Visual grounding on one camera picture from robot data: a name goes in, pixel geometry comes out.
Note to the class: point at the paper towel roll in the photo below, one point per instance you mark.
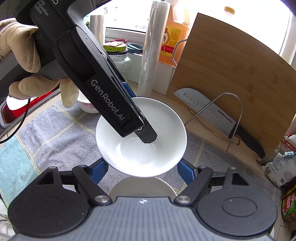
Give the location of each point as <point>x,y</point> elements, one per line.
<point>97,28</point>

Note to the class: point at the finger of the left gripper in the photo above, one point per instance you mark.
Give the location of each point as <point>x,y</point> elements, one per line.
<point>146,133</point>
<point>128,89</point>

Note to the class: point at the beige gloved left hand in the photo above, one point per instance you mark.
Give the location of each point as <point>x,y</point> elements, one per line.
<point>18,38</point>

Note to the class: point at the grey checked table cloth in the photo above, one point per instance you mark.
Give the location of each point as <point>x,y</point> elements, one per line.
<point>65,138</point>

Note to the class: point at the white bowl pink flowers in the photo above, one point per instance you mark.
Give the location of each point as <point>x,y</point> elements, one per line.
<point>153,150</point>

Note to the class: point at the steel santoku kitchen knife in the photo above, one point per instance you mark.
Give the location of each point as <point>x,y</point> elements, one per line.
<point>245,136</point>

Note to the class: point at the bamboo cutting board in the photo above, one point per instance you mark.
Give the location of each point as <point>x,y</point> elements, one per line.
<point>244,77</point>

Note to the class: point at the metal wire rack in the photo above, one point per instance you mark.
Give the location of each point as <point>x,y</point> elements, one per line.
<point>215,115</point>

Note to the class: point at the glass jar yellow lid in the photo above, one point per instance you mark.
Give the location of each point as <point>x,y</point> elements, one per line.
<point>118,53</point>

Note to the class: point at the white plastic food bag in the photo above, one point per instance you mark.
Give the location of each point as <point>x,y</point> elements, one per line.
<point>281,169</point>

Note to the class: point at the clear plastic wrap roll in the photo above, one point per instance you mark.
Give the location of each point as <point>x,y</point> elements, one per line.
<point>152,46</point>

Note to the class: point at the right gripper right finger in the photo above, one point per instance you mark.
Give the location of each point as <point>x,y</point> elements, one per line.
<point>225,203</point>

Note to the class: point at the red white appliance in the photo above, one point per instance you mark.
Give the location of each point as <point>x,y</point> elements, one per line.
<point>11,108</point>

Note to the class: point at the orange oil jug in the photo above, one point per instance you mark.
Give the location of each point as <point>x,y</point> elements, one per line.
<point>177,28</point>

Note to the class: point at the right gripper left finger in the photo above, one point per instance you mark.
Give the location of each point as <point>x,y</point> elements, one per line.
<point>57,202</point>

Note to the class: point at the red white packet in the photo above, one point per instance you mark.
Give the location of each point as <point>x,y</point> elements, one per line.
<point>287,144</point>

